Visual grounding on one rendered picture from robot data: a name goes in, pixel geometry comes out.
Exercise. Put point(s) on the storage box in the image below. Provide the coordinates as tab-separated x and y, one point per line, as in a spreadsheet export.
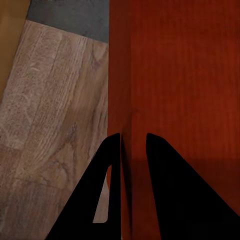
173	71

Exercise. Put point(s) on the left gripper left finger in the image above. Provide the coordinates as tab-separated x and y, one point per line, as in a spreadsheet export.
75	221

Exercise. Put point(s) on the door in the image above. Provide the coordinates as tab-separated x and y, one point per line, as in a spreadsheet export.
12	17

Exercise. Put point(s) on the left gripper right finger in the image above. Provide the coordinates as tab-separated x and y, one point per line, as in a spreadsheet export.
187	207

